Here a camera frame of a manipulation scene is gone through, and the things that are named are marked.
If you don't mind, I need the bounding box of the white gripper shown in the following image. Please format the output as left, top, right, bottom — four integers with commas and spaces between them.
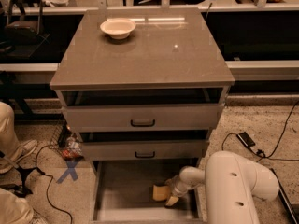
164, 175, 188, 207

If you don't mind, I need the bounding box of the yellow sponge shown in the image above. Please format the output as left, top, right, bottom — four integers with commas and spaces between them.
152, 185, 170, 202

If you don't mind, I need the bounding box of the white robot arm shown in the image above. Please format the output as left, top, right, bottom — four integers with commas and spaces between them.
165, 151, 279, 224

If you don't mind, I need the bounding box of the open bottom grey drawer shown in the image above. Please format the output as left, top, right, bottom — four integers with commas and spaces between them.
91, 159, 203, 224

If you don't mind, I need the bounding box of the middle grey drawer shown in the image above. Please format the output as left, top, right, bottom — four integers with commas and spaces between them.
81, 130, 209, 161

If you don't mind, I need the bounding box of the top grey drawer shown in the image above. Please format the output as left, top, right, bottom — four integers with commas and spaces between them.
62, 102, 224, 132

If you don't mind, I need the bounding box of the grey drawer cabinet with countertop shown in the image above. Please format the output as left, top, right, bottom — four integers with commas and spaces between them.
50, 7, 235, 224

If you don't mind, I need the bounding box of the black power adapter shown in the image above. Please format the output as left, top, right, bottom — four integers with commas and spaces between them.
236, 132, 255, 147

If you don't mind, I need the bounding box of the blue tape cross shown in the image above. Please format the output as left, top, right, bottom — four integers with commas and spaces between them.
57, 159, 80, 184

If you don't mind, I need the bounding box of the black bar on floor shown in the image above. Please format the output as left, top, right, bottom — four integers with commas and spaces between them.
278, 181, 299, 224

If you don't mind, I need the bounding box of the black tripod stand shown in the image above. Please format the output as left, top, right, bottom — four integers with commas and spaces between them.
0, 149, 46, 198

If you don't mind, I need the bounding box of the beige trouser leg lower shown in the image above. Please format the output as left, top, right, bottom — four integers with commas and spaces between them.
0, 189, 34, 224

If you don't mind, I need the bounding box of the beige trouser leg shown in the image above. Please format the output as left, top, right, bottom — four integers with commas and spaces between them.
0, 189, 34, 224
0, 101, 21, 163

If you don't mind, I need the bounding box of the beige trouser leg upper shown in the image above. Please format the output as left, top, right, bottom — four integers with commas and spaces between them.
0, 101, 21, 163

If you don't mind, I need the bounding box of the white bowl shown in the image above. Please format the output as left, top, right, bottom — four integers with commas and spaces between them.
100, 18, 136, 40

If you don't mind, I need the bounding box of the black chair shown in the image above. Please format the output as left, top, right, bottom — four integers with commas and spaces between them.
0, 0, 48, 60

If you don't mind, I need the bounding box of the black middle drawer handle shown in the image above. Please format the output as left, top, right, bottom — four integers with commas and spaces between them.
135, 151, 155, 159

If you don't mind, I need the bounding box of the black drawer handle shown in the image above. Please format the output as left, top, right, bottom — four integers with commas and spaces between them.
135, 151, 155, 159
130, 119, 156, 127

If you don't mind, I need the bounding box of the black top drawer handle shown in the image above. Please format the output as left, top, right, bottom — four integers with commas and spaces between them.
130, 119, 156, 127

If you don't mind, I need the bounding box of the black cable on right floor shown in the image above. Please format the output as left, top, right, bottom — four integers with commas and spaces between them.
221, 100, 299, 163

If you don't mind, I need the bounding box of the black cable on floor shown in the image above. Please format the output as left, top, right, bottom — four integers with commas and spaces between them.
221, 100, 299, 163
35, 144, 74, 224

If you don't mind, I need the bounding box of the wire basket with items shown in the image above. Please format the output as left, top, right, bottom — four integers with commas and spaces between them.
49, 122, 83, 160

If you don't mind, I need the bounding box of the black cable on left floor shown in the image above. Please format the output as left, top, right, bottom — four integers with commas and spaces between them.
35, 144, 74, 224

